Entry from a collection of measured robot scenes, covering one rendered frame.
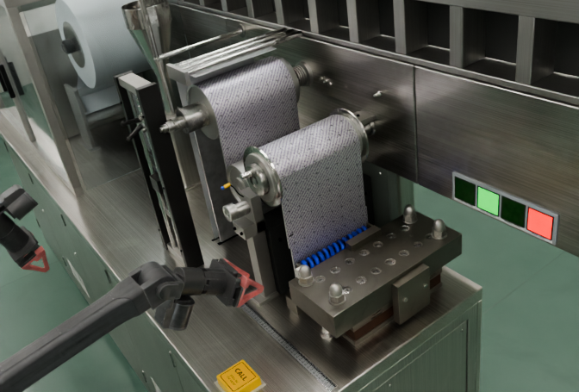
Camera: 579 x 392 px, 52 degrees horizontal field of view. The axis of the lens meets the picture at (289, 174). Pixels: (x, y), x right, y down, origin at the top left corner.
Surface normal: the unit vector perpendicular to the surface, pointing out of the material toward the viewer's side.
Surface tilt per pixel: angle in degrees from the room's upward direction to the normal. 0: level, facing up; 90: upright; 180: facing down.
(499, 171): 90
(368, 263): 0
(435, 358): 90
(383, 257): 0
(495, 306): 0
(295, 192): 90
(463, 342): 90
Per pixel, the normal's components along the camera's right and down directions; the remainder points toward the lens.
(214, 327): -0.14, -0.86
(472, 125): -0.80, 0.39
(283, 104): 0.59, 0.36
